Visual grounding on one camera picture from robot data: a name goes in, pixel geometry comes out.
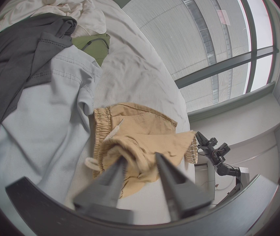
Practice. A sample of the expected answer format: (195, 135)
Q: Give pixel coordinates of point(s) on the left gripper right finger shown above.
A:
(179, 193)

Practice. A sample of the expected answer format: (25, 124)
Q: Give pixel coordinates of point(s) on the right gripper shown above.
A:
(207, 150)

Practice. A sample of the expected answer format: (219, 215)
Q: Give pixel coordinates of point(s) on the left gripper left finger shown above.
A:
(105, 188)

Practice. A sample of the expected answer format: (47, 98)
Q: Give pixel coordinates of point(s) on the tan shorts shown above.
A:
(140, 131)

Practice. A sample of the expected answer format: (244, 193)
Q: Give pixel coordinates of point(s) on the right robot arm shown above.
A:
(228, 171)

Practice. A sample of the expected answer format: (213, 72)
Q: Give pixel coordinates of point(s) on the round woven basket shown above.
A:
(191, 154)

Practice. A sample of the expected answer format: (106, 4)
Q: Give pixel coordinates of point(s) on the pale blue garment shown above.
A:
(44, 119)

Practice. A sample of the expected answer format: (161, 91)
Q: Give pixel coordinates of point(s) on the bed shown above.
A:
(135, 70)

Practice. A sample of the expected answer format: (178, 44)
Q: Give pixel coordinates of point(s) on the green garment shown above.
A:
(95, 50)

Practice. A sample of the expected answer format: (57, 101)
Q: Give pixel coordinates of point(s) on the black garment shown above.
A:
(14, 58)

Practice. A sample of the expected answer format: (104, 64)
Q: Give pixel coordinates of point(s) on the window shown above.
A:
(191, 33)

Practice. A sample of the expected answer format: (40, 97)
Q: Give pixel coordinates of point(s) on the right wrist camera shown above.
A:
(214, 141)

